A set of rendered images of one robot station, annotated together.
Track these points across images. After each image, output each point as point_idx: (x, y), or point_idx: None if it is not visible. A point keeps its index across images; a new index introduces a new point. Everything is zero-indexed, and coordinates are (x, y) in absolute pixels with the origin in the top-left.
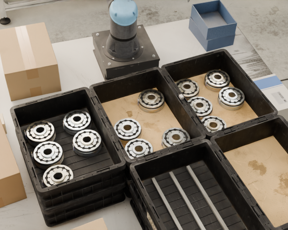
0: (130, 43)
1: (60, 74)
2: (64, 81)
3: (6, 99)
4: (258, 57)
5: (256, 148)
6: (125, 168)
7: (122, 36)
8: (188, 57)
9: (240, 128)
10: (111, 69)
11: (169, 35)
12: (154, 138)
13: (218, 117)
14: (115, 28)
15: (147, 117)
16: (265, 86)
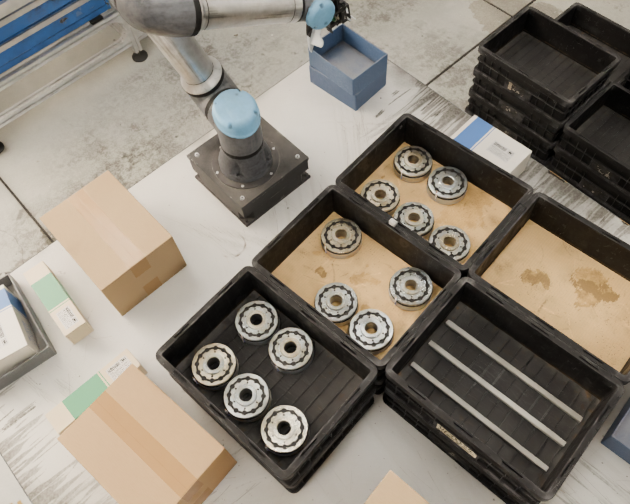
0: (260, 155)
1: None
2: (181, 247)
3: (112, 315)
4: (429, 91)
5: (519, 250)
6: None
7: (247, 151)
8: (336, 131)
9: (498, 237)
10: (248, 204)
11: (291, 105)
12: (376, 296)
13: (444, 221)
14: (234, 145)
15: (349, 267)
16: (473, 140)
